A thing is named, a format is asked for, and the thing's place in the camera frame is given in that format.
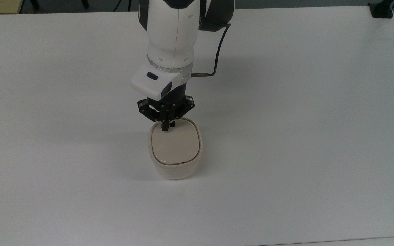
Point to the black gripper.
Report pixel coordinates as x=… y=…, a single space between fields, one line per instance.
x=173 y=99

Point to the cream trash bin lid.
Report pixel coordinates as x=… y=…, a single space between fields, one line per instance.
x=174 y=147

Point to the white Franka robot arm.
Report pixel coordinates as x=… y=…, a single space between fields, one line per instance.
x=171 y=37

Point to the cream trash bin body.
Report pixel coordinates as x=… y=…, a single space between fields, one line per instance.
x=176 y=172

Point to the black tripod legs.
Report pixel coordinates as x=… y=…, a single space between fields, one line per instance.
x=123 y=4

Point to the black chair leg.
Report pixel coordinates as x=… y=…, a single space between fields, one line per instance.
x=34 y=3
x=84 y=3

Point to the black pole with clamp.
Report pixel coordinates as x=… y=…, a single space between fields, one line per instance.
x=381 y=8

